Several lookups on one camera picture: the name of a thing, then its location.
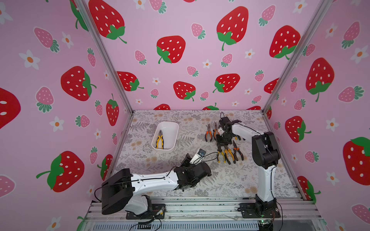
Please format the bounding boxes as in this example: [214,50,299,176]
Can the small yellow diagonal pliers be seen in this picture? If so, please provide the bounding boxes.
[217,146,226,163]

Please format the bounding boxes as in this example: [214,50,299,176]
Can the dark orange striped pliers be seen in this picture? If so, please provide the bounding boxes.
[233,141,244,161]

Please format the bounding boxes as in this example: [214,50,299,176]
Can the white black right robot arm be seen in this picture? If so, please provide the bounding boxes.
[215,117,281,217]

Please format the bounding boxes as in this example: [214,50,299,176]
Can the aluminium rail frame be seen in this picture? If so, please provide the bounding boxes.
[80,195,329,231]

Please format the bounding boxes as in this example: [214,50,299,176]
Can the orange black pliers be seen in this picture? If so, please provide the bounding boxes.
[213,122,220,141]

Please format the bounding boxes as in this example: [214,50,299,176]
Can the floral patterned table mat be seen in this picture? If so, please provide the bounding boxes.
[111,109,298,199]

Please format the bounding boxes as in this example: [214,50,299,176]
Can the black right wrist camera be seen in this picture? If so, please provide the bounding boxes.
[219,116,233,131]

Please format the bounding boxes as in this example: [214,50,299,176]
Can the white plastic storage box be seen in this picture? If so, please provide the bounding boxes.
[151,121,179,153]

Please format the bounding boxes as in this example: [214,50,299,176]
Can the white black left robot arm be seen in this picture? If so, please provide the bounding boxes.
[101,155,212,219]

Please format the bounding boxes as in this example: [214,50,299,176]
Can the yellow black combination pliers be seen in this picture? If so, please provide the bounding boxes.
[156,130,164,150]

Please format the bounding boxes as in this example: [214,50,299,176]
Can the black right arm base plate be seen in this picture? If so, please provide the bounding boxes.
[237,202,281,218]

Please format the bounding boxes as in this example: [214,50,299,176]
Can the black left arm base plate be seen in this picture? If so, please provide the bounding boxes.
[126,204,166,220]

